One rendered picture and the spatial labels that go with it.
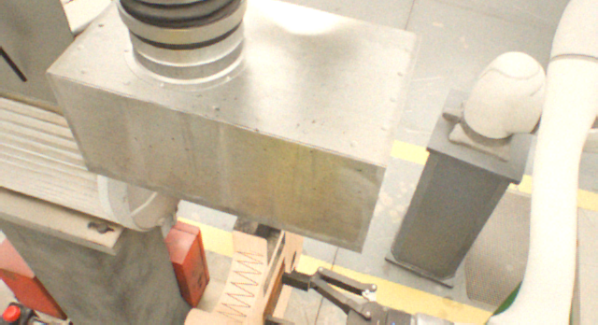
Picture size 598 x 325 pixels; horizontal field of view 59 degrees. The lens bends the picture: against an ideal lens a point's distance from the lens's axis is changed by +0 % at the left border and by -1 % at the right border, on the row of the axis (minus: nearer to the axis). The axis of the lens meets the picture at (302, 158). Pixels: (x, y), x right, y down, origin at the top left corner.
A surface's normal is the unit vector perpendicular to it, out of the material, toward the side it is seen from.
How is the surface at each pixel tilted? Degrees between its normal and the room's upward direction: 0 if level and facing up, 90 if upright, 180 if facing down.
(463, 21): 0
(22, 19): 90
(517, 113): 86
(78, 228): 0
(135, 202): 86
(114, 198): 76
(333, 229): 90
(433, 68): 0
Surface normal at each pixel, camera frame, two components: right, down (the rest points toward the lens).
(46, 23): -0.30, 0.74
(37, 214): 0.05, -0.62
